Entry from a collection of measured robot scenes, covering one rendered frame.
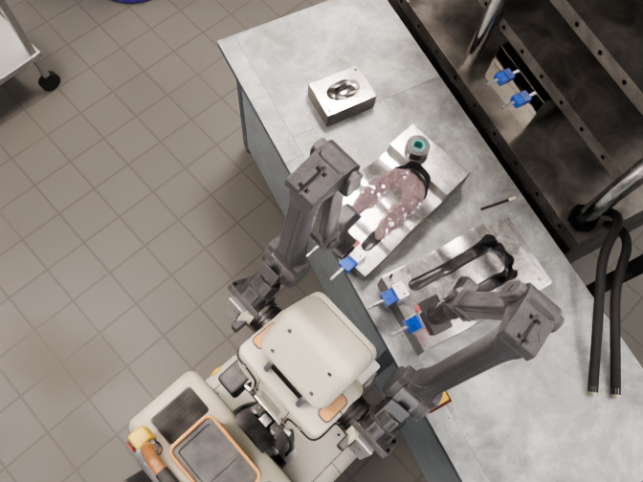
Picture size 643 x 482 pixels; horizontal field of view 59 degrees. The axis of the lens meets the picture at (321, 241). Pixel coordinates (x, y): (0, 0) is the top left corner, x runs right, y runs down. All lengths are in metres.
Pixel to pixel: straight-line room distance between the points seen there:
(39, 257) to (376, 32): 1.81
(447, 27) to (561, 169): 0.73
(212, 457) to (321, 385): 0.53
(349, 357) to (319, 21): 1.51
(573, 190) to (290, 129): 1.04
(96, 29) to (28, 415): 2.03
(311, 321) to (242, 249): 1.55
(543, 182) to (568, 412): 0.80
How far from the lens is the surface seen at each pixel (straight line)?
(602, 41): 1.93
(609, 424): 2.04
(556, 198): 2.20
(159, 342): 2.67
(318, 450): 2.29
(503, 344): 1.11
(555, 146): 2.31
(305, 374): 1.25
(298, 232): 1.19
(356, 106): 2.09
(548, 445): 1.94
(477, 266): 1.84
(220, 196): 2.86
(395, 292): 1.75
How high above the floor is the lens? 2.57
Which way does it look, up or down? 69 degrees down
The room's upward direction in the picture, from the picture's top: 10 degrees clockwise
